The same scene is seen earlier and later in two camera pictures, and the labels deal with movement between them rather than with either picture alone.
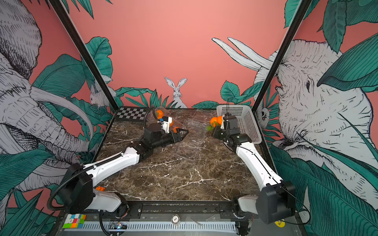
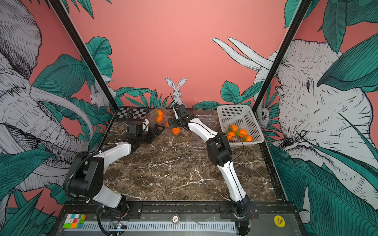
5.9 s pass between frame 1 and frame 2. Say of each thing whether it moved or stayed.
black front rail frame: stayed
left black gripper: moved
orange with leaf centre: moved
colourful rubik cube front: stayed
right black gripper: moved
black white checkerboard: stayed
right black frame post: stayed
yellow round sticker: stayed
